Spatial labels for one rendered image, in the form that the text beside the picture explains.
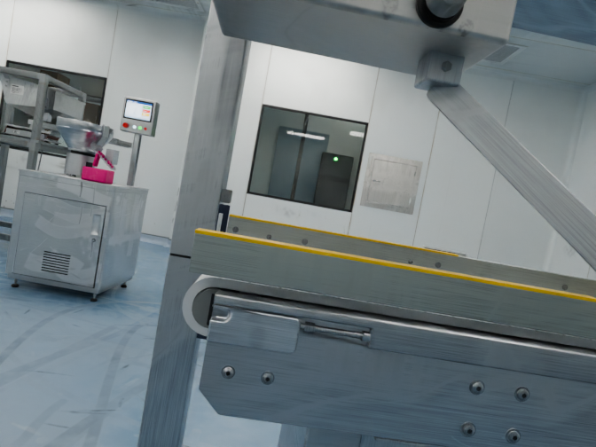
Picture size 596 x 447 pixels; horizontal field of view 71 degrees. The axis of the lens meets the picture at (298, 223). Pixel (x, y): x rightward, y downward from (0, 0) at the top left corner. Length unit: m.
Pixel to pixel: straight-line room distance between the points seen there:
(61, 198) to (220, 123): 2.46
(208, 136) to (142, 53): 5.51
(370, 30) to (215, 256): 0.21
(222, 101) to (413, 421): 0.47
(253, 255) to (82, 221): 2.66
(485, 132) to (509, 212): 5.67
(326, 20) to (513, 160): 0.17
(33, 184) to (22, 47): 3.90
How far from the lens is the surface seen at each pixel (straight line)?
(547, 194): 0.35
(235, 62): 0.65
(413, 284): 0.35
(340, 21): 0.35
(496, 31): 0.36
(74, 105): 4.31
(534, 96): 6.30
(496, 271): 0.70
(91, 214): 2.94
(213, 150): 0.62
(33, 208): 3.12
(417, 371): 0.38
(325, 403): 0.38
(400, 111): 5.69
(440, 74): 0.37
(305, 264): 0.33
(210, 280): 0.36
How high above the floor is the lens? 0.87
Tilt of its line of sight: 3 degrees down
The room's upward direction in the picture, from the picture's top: 10 degrees clockwise
